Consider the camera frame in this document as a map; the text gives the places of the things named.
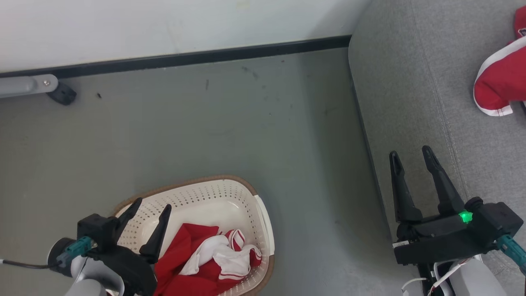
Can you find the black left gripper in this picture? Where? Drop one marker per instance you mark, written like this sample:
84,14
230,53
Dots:
131,271

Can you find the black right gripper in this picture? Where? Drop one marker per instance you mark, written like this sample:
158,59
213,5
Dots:
435,240

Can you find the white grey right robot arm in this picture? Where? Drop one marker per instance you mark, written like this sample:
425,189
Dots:
476,279

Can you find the cream perforated laundry basket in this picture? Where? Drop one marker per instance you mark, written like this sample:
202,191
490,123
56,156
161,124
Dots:
213,201

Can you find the black rubber foot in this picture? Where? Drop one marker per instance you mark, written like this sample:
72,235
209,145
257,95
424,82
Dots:
62,94

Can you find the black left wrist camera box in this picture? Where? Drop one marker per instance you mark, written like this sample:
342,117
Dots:
98,228

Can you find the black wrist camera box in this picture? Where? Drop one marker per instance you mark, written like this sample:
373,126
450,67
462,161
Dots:
98,228
499,222

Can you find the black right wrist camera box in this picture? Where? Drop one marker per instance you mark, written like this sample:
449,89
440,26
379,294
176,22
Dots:
499,222

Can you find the black wall baseboard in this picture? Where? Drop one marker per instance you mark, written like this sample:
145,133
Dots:
205,55

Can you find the grey metal frame leg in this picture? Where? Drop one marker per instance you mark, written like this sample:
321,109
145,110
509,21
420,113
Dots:
20,85

